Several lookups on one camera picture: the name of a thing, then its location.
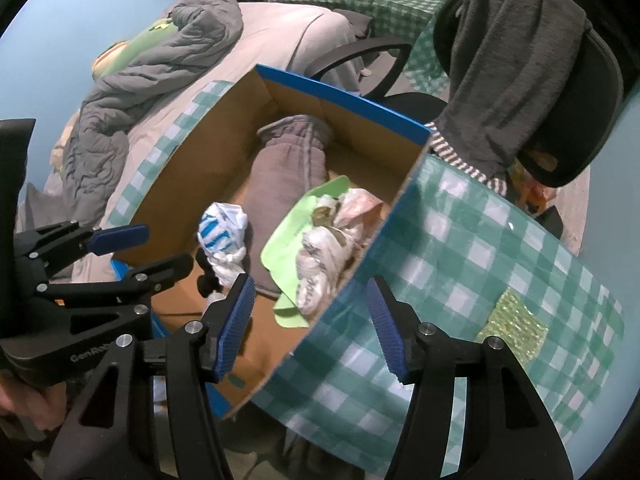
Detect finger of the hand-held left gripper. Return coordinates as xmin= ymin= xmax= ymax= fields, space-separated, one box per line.
xmin=36 ymin=253 xmax=195 ymax=308
xmin=14 ymin=222 xmax=151 ymax=274

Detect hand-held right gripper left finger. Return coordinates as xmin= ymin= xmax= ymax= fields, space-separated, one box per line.
xmin=42 ymin=272 xmax=257 ymax=480

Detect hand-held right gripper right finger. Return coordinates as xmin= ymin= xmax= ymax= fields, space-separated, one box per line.
xmin=365 ymin=276 xmax=573 ymax=480

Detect black sock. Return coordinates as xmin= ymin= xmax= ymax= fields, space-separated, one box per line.
xmin=194 ymin=250 xmax=224 ymax=299

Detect blue white striped sock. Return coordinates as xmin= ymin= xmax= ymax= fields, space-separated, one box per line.
xmin=197 ymin=202 xmax=250 ymax=291

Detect white patterned socks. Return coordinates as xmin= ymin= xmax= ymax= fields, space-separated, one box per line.
xmin=295 ymin=225 xmax=369 ymax=317

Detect light green cloth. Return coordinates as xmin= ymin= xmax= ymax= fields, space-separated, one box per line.
xmin=260 ymin=176 xmax=354 ymax=330

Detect pinkish plastic bag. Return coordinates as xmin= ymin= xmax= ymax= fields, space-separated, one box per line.
xmin=337 ymin=187 xmax=386 ymax=231

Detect blue cardboard box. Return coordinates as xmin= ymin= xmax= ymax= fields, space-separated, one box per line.
xmin=112 ymin=64 xmax=432 ymax=420

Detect grey fleece slipper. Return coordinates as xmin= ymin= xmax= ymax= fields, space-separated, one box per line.
xmin=242 ymin=114 xmax=335 ymax=300

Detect person's left hand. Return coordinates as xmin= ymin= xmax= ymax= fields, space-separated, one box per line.
xmin=0 ymin=374 xmax=69 ymax=432

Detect green sparkly pad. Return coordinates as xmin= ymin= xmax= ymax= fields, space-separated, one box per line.
xmin=475 ymin=287 xmax=549 ymax=367

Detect grey duvet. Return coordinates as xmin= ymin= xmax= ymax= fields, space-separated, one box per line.
xmin=60 ymin=0 xmax=245 ymax=227

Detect green plush toy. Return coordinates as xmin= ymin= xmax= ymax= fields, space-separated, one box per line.
xmin=92 ymin=17 xmax=181 ymax=79

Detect orange snack packet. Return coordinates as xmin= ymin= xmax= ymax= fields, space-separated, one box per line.
xmin=512 ymin=160 xmax=552 ymax=217

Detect beige rug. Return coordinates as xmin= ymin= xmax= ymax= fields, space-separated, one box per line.
xmin=550 ymin=167 xmax=592 ymax=256

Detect dark grey fleece garment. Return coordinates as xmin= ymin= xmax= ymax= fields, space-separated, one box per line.
xmin=425 ymin=0 xmax=587 ymax=197

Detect black office chair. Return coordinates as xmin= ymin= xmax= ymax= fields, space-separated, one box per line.
xmin=305 ymin=0 xmax=625 ymax=189

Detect small grey cloth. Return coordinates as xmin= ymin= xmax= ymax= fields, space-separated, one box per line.
xmin=332 ymin=9 xmax=374 ymax=41

